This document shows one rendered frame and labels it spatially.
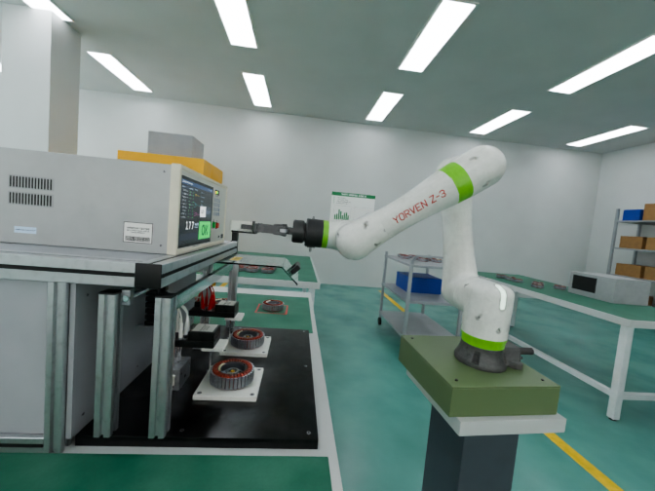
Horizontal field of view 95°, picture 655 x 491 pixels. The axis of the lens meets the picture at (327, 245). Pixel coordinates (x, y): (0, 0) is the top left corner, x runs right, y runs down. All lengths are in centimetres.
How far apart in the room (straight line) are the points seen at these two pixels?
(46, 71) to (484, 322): 487
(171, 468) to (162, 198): 53
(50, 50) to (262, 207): 349
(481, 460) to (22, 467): 106
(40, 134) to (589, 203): 958
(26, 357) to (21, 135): 428
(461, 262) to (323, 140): 544
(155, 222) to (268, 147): 560
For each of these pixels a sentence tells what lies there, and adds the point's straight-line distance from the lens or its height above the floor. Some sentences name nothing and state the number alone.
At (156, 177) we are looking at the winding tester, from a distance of 78.
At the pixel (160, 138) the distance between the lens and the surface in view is 504.
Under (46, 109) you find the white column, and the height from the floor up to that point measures 222.
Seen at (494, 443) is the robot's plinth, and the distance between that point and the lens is 115.
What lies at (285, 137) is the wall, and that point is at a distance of 634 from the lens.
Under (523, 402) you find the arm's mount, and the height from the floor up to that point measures 78.
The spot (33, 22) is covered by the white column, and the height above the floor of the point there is 313.
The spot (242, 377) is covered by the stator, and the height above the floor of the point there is 81.
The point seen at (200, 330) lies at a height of 92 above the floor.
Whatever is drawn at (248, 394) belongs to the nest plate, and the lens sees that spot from 85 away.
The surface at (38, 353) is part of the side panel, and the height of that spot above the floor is 93.
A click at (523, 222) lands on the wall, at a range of 780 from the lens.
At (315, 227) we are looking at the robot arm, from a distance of 94.
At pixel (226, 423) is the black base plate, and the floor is 77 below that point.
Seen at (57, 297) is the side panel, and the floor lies 104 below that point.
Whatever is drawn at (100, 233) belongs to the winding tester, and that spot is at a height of 115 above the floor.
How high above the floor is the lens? 121
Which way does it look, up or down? 4 degrees down
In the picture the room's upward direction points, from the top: 5 degrees clockwise
